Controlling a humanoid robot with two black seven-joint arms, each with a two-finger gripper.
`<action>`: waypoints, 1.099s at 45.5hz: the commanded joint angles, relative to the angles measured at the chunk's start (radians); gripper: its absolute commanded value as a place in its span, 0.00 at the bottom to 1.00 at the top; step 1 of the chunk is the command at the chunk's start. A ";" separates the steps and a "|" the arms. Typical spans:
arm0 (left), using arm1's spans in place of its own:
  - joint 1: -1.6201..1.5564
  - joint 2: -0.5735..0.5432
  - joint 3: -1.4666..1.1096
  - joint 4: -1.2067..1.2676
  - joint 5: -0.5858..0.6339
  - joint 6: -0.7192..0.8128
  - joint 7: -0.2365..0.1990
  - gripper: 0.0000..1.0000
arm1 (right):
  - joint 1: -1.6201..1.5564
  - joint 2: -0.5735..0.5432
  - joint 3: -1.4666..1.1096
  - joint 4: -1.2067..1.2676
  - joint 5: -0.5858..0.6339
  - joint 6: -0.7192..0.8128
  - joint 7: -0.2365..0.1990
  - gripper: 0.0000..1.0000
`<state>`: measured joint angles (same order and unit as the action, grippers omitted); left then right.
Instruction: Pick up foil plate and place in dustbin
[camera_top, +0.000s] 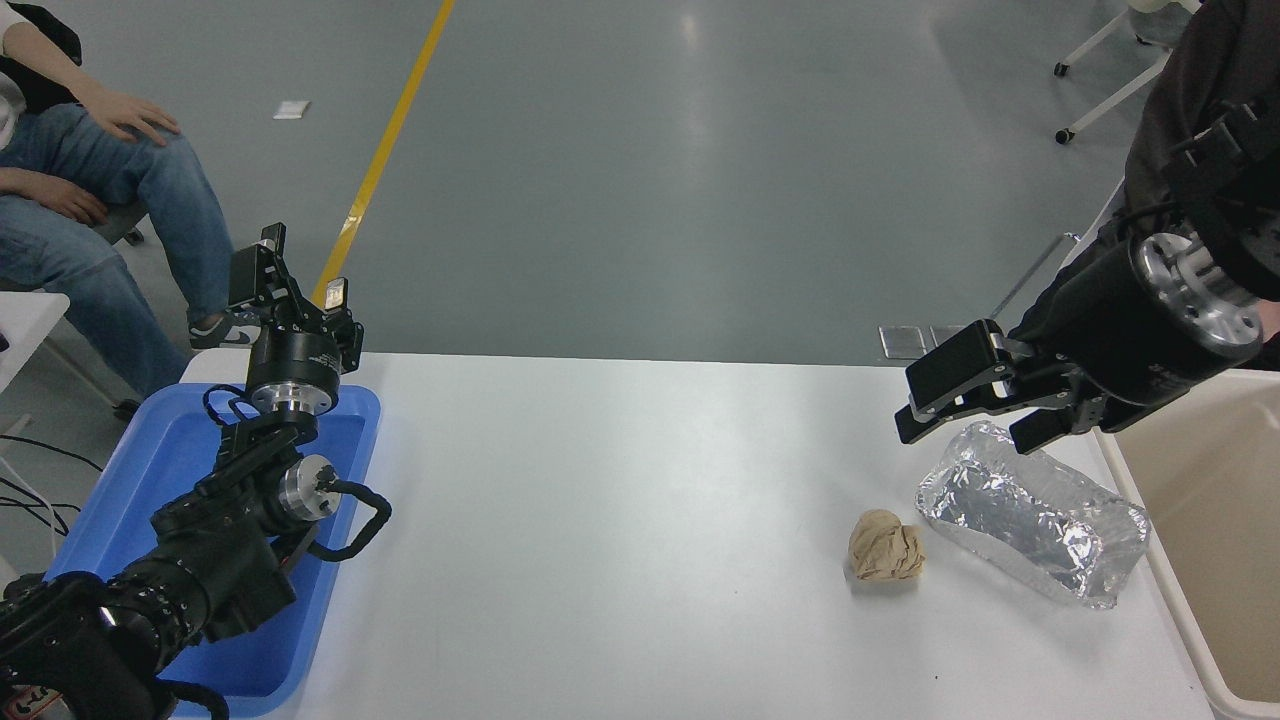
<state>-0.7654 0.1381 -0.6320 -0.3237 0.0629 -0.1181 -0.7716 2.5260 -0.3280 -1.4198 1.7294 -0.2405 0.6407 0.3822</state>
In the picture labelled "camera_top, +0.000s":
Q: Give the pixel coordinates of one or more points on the small white side table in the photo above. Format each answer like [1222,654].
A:
[30,325]

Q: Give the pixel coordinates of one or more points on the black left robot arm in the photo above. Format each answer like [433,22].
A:
[220,560]

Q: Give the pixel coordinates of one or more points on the person's right hand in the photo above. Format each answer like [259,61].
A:
[70,200]

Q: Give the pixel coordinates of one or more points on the large pale bin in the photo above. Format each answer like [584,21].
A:
[1200,520]

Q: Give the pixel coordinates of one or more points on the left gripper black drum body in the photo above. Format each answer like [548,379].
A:
[292,355]

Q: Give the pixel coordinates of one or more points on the silver foil tray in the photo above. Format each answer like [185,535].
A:
[1040,520]

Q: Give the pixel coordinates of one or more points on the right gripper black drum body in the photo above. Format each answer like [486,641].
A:
[1100,320]

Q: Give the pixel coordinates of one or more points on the white paper scrap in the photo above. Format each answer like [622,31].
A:
[292,110]

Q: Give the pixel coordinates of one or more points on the metal floor plate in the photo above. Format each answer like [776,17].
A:
[903,342]
[950,338]

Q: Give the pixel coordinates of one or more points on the person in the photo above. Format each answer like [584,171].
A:
[120,185]
[1190,60]

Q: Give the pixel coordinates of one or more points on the white chair with metal leg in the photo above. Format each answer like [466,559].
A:
[1030,280]

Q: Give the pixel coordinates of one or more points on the crumpled tan paper ball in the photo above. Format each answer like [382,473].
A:
[885,545]

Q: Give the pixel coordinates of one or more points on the person's left hand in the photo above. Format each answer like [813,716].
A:
[125,112]

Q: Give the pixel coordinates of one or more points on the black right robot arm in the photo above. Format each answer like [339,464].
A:
[1200,295]

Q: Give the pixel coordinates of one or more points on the white wheeled chair base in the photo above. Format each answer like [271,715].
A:
[1110,95]

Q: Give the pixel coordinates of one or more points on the blue plastic tray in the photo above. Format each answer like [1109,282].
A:
[150,470]

